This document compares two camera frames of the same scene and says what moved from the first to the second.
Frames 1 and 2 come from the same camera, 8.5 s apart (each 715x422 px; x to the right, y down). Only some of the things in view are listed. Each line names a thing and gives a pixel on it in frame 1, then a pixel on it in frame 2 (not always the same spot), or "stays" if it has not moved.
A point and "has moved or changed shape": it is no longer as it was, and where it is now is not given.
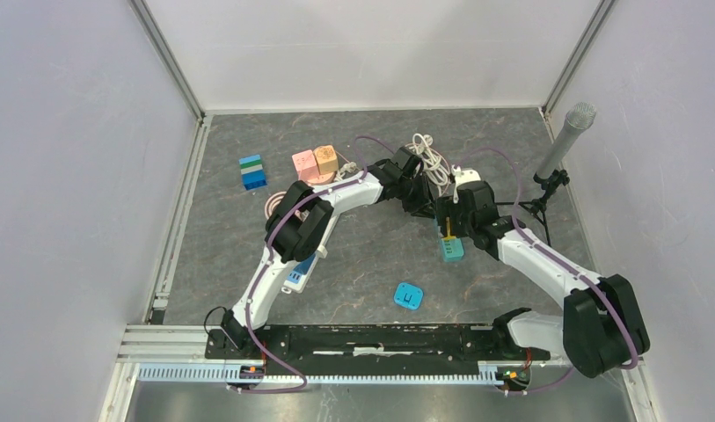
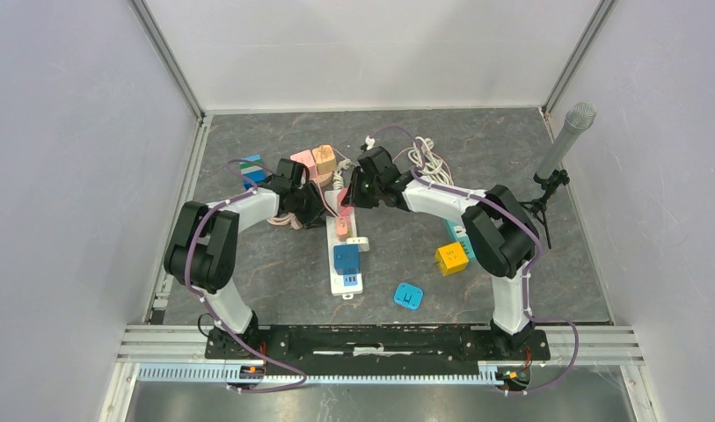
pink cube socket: (306, 165) stays
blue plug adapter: (408, 296) stays
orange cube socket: (326, 159) stays
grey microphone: (578, 118) stays
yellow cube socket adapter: (448, 236) -> (451, 258)
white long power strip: (302, 269) -> (338, 287)
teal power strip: (452, 249) has moved or changed shape
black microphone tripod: (538, 206) stays
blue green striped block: (252, 173) stays
